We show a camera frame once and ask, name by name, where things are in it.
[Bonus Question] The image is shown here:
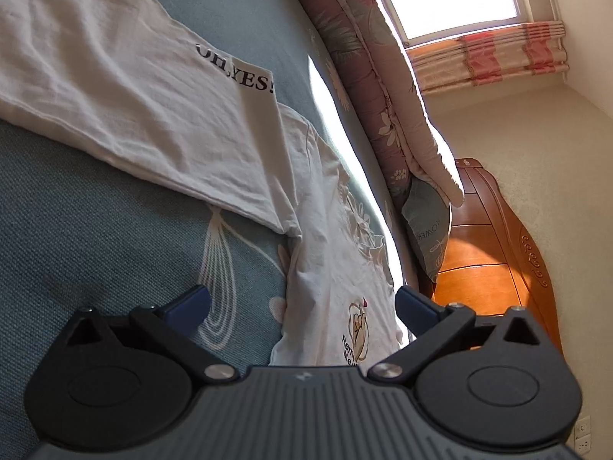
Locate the white Remember Memory t-shirt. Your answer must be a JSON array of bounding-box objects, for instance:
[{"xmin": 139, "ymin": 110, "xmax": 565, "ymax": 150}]
[{"xmin": 270, "ymin": 106, "xmax": 401, "ymax": 370}]

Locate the white wall switch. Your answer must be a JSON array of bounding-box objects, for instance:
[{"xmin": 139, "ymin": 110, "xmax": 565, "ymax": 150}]
[{"xmin": 574, "ymin": 416, "xmax": 591, "ymax": 439}]

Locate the pink striped window curtain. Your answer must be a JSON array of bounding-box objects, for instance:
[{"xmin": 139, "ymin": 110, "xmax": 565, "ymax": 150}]
[{"xmin": 407, "ymin": 21, "xmax": 568, "ymax": 95}]

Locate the pink floral folded quilt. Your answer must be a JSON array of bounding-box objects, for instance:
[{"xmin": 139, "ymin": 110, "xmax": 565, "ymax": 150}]
[{"xmin": 299, "ymin": 0, "xmax": 464, "ymax": 207}]

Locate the teal floral bed sheet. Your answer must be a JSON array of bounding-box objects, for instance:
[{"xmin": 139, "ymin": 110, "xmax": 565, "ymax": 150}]
[{"xmin": 0, "ymin": 0, "xmax": 421, "ymax": 460}]

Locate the white wall socket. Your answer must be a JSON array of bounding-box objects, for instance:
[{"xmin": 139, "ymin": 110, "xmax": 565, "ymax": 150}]
[{"xmin": 575, "ymin": 434, "xmax": 591, "ymax": 456}]

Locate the grey-green flower pillow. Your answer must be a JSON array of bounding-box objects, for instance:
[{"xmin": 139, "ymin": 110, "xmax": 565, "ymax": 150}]
[{"xmin": 401, "ymin": 177, "xmax": 452, "ymax": 284}]

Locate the orange wooden headboard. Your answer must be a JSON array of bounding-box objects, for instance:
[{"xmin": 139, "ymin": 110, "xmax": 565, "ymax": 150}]
[{"xmin": 432, "ymin": 158, "xmax": 562, "ymax": 348}]

